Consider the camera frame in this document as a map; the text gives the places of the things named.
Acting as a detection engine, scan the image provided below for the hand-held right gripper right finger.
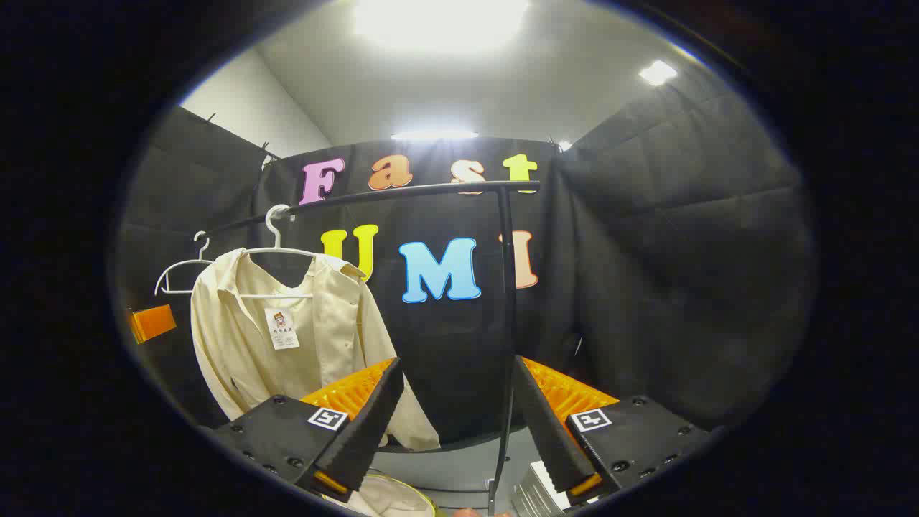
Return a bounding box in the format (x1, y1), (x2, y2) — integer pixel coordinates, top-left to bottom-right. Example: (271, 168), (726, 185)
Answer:
(511, 355), (713, 505)

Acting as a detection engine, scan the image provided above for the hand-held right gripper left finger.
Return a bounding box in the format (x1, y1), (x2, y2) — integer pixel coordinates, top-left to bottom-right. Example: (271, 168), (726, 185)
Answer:
(212, 358), (404, 503)

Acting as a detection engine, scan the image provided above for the white laundry hamper yellow rim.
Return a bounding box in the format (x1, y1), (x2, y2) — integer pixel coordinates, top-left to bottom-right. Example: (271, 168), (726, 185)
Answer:
(322, 470), (440, 517)

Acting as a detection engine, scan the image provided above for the cream button shirt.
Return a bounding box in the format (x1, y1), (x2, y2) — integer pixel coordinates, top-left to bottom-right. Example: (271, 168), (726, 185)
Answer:
(190, 248), (441, 452)

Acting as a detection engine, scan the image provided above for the white hanger with taped hook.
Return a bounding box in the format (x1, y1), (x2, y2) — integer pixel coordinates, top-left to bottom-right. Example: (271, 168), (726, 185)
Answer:
(241, 204), (318, 299)

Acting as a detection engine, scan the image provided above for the white plastic clothes hanger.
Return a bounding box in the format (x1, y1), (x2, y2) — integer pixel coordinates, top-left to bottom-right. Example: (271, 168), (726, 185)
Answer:
(154, 230), (216, 297)

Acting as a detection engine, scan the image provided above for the black metal clothes rack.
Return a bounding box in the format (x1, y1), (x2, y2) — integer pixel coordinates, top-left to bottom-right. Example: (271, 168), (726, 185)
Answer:
(192, 181), (541, 517)

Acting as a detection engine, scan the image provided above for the white plastic cabinet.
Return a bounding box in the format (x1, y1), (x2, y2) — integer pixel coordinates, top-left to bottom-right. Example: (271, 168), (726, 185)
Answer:
(512, 460), (597, 517)

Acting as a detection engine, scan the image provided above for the black backdrop cloth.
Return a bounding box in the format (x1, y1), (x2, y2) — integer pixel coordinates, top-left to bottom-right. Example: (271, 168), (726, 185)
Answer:
(118, 68), (819, 446)

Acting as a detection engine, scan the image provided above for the ceiling light strip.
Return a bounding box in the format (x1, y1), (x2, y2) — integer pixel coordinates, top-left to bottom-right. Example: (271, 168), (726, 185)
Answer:
(390, 130), (480, 141)

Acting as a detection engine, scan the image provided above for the small ceiling light panel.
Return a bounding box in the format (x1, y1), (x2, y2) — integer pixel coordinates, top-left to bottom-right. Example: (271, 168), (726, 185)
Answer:
(638, 60), (679, 87)

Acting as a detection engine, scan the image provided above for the large ceiling light panel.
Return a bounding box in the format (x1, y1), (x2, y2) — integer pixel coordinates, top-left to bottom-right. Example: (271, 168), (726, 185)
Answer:
(352, 0), (532, 52)

